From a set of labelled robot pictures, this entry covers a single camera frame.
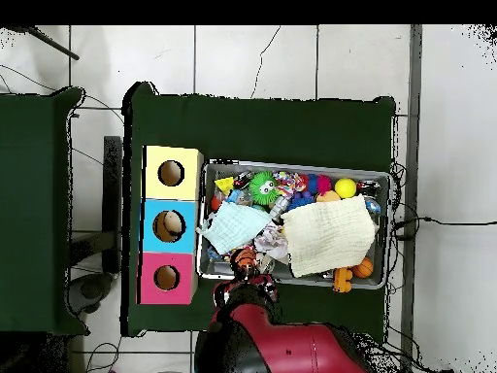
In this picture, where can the small orange tiger toy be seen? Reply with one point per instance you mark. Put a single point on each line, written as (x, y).
(245, 259)

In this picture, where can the cream muslin cloth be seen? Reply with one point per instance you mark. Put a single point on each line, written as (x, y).
(330, 237)

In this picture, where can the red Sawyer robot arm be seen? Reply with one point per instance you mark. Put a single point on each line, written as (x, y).
(287, 349)

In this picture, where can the wooden box with three holes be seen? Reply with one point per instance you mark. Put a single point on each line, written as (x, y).
(186, 241)

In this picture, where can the light blue muslin cloth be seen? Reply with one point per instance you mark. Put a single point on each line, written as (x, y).
(233, 229)

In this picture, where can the silver toy car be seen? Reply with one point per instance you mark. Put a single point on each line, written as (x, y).
(280, 206)

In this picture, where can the orange plastic toy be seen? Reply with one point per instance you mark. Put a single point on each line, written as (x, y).
(342, 280)

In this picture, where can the green spiky toy with eyes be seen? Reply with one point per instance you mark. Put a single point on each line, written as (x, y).
(259, 193)

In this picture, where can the blue spiky ball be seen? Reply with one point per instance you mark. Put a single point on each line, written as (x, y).
(301, 201)

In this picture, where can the yellow cheese wedge toy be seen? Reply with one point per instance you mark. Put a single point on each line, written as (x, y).
(225, 184)

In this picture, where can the small orange basketball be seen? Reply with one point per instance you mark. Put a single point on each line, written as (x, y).
(363, 268)

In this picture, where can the yellow ball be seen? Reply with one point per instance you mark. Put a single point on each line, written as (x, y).
(345, 188)

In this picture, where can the grey plastic base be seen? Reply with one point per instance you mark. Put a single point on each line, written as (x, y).
(91, 289)

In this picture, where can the black stand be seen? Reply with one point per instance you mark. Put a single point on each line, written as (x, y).
(112, 186)

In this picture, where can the dark green side tablecloth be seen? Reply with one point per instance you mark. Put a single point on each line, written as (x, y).
(27, 213)

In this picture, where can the dark thin rod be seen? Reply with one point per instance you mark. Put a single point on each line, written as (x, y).
(54, 46)

